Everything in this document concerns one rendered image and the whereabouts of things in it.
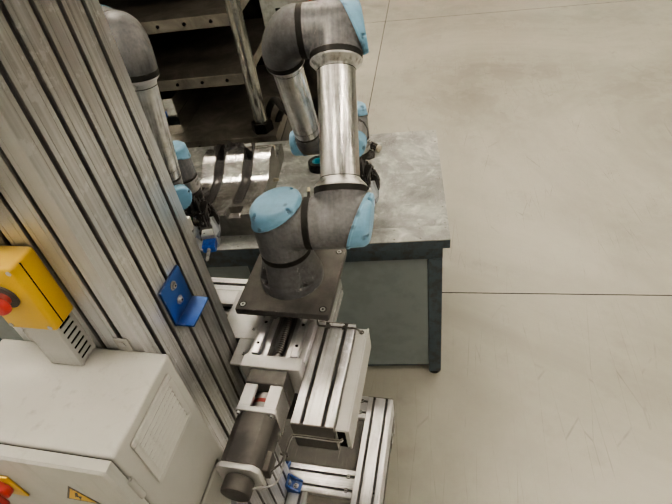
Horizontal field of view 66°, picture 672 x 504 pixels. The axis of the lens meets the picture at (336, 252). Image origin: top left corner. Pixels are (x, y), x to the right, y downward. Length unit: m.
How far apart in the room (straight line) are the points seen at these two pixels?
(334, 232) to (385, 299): 0.89
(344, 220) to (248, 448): 0.48
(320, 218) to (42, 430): 0.60
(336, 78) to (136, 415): 0.74
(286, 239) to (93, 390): 0.46
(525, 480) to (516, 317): 0.76
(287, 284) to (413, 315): 0.91
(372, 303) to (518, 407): 0.73
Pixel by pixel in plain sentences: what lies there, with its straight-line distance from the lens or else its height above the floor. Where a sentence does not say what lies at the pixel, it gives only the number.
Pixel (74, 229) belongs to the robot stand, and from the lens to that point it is 0.78.
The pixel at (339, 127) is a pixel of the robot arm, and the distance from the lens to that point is 1.10.
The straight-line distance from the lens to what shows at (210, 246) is 1.73.
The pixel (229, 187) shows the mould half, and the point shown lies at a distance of 1.90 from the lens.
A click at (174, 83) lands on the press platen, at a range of 2.50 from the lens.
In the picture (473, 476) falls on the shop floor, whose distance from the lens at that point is 2.08.
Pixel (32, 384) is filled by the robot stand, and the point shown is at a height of 1.23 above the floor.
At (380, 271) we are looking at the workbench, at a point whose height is 0.62.
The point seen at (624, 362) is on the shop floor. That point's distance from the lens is 2.47.
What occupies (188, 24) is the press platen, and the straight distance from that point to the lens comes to 2.37.
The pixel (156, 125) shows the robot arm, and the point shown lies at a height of 1.35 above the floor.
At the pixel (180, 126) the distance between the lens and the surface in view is 2.59.
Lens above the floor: 1.88
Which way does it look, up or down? 41 degrees down
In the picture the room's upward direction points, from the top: 10 degrees counter-clockwise
